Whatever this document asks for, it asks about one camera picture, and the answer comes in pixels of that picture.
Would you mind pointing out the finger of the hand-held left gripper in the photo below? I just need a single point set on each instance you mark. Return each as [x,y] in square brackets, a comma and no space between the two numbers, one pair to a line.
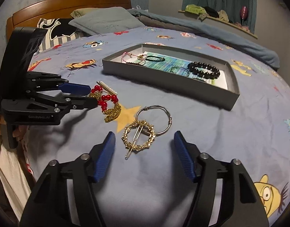
[83,102]
[74,88]

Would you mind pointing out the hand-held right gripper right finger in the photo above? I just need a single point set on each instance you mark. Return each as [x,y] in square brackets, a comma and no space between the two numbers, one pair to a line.
[185,158]

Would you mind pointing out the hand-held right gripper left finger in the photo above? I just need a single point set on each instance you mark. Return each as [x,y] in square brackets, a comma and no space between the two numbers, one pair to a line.
[102,158]

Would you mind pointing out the pearl hair clip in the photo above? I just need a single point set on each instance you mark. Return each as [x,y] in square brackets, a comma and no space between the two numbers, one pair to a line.
[107,87]

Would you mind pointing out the gold round hair pin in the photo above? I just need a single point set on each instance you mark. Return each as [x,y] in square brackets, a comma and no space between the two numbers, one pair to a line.
[124,136]

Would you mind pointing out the grey cardboard box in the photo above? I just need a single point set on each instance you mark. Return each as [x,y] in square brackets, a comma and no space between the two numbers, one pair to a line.
[171,85]

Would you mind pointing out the person's left hand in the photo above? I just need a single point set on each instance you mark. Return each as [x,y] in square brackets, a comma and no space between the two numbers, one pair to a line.
[20,134]

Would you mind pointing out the striped black white pillow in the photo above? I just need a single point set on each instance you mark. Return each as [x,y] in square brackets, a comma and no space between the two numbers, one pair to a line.
[55,30]

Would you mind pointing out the blue cartoon printed bedsheet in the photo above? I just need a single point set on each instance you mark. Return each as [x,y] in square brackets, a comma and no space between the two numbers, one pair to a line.
[147,194]

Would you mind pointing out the wooden headboard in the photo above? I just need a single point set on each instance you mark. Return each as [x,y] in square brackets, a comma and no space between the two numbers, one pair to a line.
[64,4]

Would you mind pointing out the olive pillow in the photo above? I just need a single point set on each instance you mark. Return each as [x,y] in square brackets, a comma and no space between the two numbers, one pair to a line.
[76,13]

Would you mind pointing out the grey-blue pillow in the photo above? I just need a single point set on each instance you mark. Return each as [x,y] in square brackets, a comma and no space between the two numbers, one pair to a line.
[104,20]

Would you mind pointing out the green printed paper sheet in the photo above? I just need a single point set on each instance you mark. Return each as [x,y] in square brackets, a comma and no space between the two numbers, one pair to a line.
[168,63]

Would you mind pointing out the white clothing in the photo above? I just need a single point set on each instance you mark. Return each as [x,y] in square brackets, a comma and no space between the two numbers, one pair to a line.
[10,177]

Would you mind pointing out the white plastic bag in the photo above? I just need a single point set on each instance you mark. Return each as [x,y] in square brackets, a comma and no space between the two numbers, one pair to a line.
[138,7]

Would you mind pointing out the dark grey blanket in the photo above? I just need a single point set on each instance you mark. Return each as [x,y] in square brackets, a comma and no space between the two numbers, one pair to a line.
[154,21]

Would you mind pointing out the blue duvet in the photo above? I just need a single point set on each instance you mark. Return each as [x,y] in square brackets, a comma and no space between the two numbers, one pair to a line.
[206,28]

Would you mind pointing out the window sill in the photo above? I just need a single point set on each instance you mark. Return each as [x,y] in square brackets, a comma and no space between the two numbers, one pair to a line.
[230,26]

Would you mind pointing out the pink cloth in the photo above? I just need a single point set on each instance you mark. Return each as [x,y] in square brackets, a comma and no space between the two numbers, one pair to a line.
[243,28]

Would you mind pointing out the green cloth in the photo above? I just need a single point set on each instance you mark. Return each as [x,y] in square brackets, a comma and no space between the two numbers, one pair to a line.
[193,9]

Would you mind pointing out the beige cloth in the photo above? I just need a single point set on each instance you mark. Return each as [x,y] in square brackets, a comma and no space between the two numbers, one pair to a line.
[223,15]

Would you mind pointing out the black cloth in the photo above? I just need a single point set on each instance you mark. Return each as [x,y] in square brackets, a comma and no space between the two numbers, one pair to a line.
[211,10]

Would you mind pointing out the pink balloon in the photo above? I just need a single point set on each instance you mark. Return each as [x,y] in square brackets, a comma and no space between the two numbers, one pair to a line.
[244,11]

